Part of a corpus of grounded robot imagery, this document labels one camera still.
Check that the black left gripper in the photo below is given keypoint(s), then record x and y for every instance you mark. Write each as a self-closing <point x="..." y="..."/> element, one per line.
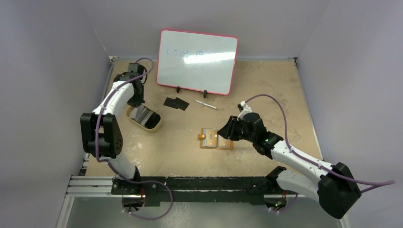
<point x="135" y="102"/>

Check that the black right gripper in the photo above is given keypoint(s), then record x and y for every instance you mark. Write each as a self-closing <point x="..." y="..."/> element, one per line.
<point x="233" y="128"/>

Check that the yellow gold credit card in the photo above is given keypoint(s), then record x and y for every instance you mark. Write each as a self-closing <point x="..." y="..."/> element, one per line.
<point x="224" y="143"/>

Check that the yellow leather card holder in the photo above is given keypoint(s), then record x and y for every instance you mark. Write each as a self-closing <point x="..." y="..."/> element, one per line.
<point x="209" y="139"/>

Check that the beige oval plastic tray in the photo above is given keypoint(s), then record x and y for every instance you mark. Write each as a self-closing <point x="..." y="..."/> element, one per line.
<point x="130" y="108"/>

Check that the black credit card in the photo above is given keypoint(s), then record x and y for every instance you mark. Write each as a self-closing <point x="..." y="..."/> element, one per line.
<point x="172" y="103"/>
<point x="181" y="104"/>

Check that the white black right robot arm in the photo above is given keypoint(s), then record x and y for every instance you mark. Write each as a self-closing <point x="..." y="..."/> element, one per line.
<point x="330" y="185"/>

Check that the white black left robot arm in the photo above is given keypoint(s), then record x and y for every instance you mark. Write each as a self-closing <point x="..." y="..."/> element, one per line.
<point x="101" y="135"/>

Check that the white marker pen green cap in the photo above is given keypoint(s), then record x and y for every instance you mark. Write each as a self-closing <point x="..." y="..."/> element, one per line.
<point x="205" y="104"/>

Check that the pink framed whiteboard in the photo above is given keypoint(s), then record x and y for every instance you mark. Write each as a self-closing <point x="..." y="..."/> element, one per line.
<point x="196" y="61"/>

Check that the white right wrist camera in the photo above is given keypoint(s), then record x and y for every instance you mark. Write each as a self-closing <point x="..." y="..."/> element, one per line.
<point x="244" y="109"/>

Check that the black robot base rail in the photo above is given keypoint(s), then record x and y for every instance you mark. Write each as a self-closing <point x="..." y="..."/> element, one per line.
<point x="255" y="191"/>

